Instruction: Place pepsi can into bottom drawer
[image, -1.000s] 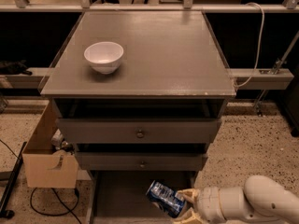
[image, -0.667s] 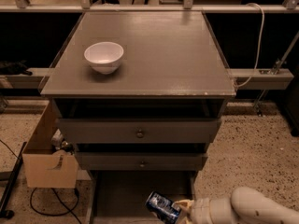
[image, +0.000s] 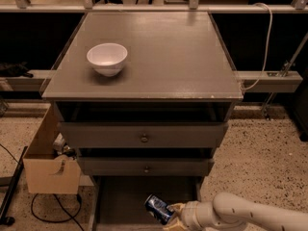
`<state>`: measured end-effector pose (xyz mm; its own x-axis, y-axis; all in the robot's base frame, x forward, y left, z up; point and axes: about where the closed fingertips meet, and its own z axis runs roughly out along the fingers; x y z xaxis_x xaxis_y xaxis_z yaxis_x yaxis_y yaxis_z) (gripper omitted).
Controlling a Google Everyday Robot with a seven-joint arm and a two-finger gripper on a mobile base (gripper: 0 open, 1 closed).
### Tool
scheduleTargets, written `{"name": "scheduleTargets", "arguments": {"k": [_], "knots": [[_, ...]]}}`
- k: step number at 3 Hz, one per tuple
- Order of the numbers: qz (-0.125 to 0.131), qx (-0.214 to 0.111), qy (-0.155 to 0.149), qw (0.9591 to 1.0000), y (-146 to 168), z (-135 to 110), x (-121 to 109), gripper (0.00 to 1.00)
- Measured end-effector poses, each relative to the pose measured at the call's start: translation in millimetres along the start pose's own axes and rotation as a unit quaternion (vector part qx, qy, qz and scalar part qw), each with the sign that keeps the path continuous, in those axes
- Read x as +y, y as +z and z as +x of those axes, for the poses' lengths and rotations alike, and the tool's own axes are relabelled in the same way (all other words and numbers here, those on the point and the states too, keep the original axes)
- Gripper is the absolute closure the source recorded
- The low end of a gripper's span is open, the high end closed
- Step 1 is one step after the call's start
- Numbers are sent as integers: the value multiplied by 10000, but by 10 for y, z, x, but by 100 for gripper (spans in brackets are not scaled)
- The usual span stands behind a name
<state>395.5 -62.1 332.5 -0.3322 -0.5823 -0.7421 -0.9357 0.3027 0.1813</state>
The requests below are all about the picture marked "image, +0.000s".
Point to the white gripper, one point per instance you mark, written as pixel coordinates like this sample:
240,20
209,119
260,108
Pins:
190,215

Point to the blue pepsi can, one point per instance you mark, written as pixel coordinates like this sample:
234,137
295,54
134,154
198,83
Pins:
159,209

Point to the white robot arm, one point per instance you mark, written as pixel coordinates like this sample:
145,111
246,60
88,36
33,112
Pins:
228,212

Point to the grey open bottom drawer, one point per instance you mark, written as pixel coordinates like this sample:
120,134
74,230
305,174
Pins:
118,203

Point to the grey middle drawer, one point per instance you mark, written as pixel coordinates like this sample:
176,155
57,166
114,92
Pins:
105,166

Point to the grey drawer cabinet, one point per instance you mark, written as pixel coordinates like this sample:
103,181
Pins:
176,72

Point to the grey top drawer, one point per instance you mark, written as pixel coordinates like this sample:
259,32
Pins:
103,135

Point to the cardboard box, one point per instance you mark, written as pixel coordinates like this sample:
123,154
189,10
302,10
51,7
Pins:
45,172

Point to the black stand leg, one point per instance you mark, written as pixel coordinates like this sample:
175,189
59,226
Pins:
10,183

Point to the white bowl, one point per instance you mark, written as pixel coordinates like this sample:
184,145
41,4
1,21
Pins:
107,59

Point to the black object on rail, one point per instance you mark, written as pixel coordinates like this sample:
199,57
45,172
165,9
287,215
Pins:
15,70

